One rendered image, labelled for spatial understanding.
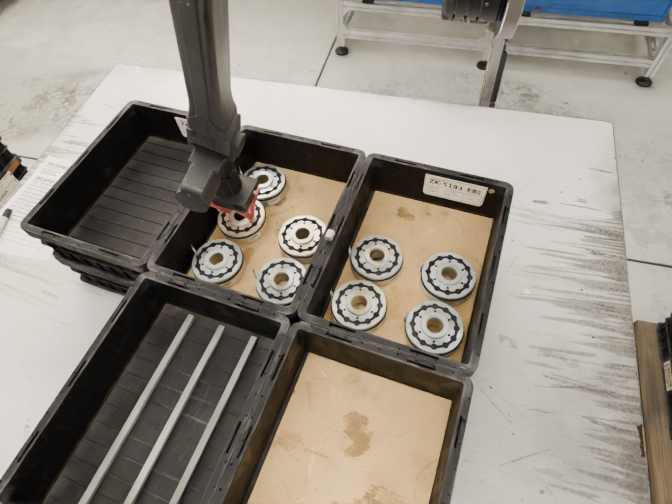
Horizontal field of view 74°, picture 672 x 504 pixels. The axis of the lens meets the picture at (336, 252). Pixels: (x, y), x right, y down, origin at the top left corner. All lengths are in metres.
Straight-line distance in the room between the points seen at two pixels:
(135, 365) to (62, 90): 2.48
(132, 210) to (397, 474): 0.78
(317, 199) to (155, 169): 0.41
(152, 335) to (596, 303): 0.92
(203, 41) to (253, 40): 2.58
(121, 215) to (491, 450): 0.91
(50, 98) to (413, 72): 2.11
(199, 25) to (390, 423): 0.63
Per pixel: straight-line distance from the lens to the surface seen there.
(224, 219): 0.97
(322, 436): 0.79
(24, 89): 3.37
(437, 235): 0.95
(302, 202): 1.00
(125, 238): 1.07
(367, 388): 0.80
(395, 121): 1.37
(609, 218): 1.27
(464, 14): 1.04
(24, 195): 1.51
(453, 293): 0.85
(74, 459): 0.92
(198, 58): 0.57
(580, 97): 2.78
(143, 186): 1.16
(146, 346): 0.92
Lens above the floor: 1.60
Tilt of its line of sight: 57 degrees down
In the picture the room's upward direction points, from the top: 6 degrees counter-clockwise
